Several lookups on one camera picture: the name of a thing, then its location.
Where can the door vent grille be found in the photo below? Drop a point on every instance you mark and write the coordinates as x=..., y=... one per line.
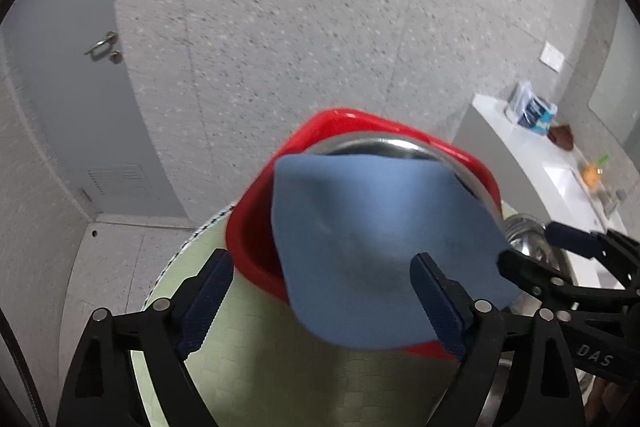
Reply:
x=119, y=182

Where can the round door lock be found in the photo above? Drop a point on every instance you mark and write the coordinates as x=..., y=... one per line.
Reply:
x=116, y=56

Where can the white counter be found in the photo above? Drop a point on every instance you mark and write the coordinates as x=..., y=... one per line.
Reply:
x=500, y=122

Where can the steel bowl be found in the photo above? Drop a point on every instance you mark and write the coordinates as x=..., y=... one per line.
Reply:
x=385, y=148
x=525, y=232

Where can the white sink basin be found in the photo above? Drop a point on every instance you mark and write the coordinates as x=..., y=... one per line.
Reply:
x=570, y=189

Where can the brown object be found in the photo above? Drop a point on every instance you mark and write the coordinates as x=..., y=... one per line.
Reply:
x=562, y=138

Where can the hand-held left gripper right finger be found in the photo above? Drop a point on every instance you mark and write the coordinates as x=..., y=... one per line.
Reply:
x=442, y=307

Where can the grey door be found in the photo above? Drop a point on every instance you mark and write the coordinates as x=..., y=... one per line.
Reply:
x=60, y=107

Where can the orange bottle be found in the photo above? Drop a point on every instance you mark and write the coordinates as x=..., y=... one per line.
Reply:
x=592, y=173

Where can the wall mirror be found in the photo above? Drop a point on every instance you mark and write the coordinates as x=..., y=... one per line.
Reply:
x=617, y=72

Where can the clear plastic package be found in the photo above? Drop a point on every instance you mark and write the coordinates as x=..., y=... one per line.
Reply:
x=530, y=109

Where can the metal faucet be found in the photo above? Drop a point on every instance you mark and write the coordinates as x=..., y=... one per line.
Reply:
x=611, y=202

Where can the red plastic basin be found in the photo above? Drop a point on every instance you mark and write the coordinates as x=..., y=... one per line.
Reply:
x=257, y=232

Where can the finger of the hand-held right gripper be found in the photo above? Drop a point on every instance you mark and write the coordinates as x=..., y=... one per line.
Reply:
x=567, y=236
x=530, y=274

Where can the white wall plate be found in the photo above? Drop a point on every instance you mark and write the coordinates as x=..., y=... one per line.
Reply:
x=552, y=56

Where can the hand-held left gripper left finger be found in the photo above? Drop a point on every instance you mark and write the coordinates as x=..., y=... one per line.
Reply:
x=202, y=307

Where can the blue cloth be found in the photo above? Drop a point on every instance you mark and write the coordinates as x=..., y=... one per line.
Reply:
x=360, y=247

